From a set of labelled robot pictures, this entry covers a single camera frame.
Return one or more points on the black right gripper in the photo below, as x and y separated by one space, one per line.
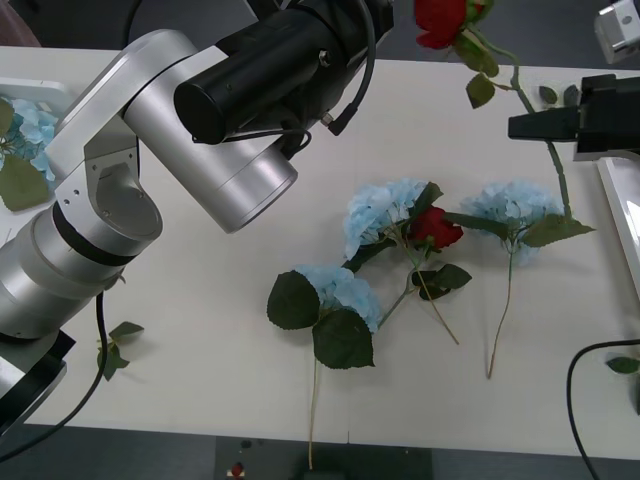
610 120

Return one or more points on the red rose with long stem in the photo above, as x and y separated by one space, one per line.
440 20

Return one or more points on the silver and black left arm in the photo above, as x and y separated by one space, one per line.
150 75

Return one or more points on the small loose green leaf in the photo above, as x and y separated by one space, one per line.
571 94
548 95

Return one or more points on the pale blue flower with stem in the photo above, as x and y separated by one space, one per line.
372 210
27 127
345 325
520 205

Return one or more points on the shallow white box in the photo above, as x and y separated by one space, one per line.
625 210
45 90

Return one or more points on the red rose with brown stem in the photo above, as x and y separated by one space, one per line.
436 227

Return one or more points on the loose green leaf twig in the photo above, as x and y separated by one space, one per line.
114 357

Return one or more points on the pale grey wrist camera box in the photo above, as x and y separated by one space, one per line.
620 32

